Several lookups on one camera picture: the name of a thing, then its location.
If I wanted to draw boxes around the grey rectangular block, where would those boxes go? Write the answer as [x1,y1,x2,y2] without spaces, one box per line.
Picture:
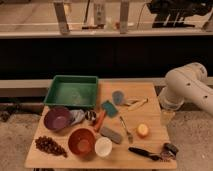
[100,127,122,144]

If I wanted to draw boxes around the small dark block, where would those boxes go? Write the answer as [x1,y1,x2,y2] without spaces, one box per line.
[163,143,179,155]

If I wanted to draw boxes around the teal sponge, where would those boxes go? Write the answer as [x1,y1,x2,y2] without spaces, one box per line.
[101,101,118,117]

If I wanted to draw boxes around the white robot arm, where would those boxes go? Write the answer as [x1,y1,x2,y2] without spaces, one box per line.
[158,62,213,126]

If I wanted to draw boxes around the orange carrot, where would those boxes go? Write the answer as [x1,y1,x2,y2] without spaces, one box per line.
[94,110,106,132]

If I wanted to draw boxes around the small metal cup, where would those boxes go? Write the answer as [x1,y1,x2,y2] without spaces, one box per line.
[85,111,96,123]

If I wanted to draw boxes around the white cup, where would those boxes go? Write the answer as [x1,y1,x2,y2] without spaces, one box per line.
[95,137,112,157]

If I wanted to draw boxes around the orange bowl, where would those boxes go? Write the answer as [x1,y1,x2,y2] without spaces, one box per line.
[68,128,96,157]

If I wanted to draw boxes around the yellow orange fruit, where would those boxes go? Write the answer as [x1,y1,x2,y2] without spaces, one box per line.
[136,123,149,138]

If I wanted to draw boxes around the purple bowl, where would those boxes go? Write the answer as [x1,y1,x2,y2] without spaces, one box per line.
[44,106,73,131]

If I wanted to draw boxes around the black handled brush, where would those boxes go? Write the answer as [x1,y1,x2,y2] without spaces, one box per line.
[128,147,170,162]

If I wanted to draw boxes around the bunch of dark grapes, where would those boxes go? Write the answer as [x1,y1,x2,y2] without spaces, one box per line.
[35,136,68,158]

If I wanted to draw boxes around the grey towel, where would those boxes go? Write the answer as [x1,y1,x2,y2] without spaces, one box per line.
[70,110,85,126]

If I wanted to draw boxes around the green plastic tray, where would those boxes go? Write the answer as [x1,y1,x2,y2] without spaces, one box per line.
[44,75,98,108]

